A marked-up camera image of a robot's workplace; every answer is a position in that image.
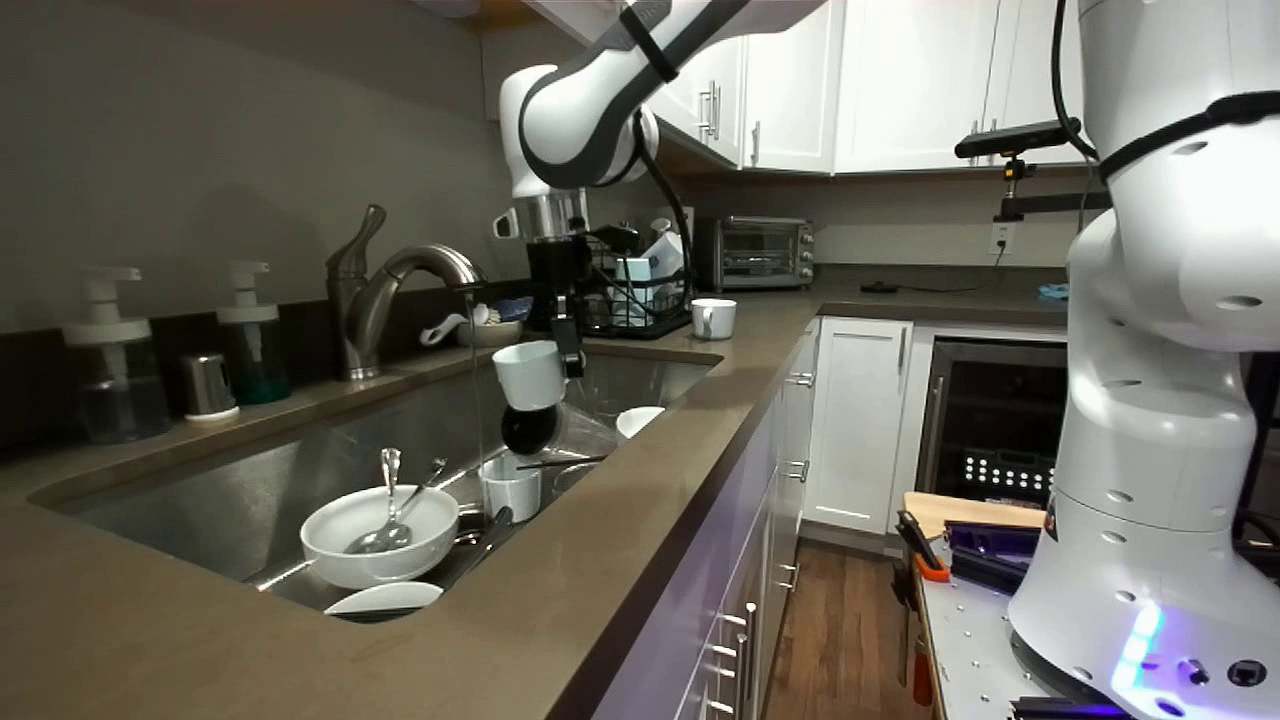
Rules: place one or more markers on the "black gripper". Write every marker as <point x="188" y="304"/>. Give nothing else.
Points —
<point x="554" y="280"/>

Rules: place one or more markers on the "small white mug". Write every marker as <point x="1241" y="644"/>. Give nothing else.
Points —
<point x="526" y="383"/>

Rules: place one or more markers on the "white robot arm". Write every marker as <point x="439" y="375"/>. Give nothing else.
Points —
<point x="1160" y="442"/>

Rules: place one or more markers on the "tiny white cup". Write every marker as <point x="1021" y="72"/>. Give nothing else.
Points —
<point x="508" y="499"/>

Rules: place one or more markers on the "white ceramic cup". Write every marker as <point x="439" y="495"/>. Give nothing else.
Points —
<point x="387" y="597"/>

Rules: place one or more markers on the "small metal cup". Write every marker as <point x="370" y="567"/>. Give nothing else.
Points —
<point x="210" y="386"/>

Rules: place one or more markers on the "black dish rack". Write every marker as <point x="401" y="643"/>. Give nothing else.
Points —
<point x="604" y="325"/>

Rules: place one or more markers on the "sponge holder dish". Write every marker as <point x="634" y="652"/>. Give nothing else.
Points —
<point x="495" y="325"/>

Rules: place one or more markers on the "white plate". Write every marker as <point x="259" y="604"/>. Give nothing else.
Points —
<point x="640" y="421"/>

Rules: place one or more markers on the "pale blue container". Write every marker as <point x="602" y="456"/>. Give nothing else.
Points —
<point x="667" y="261"/>

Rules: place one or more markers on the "white scoop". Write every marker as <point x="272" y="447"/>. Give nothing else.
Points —
<point x="443" y="329"/>

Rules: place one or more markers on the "large white mug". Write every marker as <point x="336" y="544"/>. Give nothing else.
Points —
<point x="715" y="320"/>

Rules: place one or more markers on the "steel kitchen faucet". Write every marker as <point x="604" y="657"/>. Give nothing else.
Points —
<point x="361" y="304"/>

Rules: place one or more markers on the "silver toaster oven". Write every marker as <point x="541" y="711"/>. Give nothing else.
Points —
<point x="760" y="254"/>

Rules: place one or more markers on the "metal spoon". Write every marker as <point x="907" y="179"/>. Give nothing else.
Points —
<point x="378" y="542"/>
<point x="390" y="466"/>

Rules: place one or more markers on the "sink base cabinets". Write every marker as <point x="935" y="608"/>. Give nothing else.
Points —
<point x="693" y="586"/>

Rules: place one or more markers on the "white lower cabinet door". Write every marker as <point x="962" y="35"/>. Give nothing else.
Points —
<point x="862" y="425"/>

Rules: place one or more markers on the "green soap dispenser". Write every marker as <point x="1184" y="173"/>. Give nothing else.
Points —
<point x="253" y="363"/>

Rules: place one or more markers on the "white bowl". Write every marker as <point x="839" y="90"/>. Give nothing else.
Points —
<point x="332" y="553"/>

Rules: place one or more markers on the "white upper cabinets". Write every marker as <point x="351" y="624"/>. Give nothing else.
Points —
<point x="802" y="80"/>

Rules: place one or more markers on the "stainless steel sink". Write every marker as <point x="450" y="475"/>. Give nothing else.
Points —
<point x="201" y="523"/>

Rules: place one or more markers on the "orange black clamp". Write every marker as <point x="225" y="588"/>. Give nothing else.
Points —
<point x="925" y="553"/>

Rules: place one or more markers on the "black wine cooler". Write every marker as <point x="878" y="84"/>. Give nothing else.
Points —
<point x="985" y="414"/>

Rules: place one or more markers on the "wooden board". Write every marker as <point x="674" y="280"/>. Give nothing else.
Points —
<point x="972" y="510"/>

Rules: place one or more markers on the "clear soap dispenser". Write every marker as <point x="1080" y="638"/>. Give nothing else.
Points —
<point x="113" y="386"/>

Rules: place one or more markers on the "white robot table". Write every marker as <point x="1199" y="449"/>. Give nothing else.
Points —
<point x="972" y="652"/>

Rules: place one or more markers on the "white wall outlet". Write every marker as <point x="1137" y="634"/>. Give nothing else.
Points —
<point x="1006" y="243"/>

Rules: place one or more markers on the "black camera on stand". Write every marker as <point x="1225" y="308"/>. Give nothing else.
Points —
<point x="1003" y="141"/>

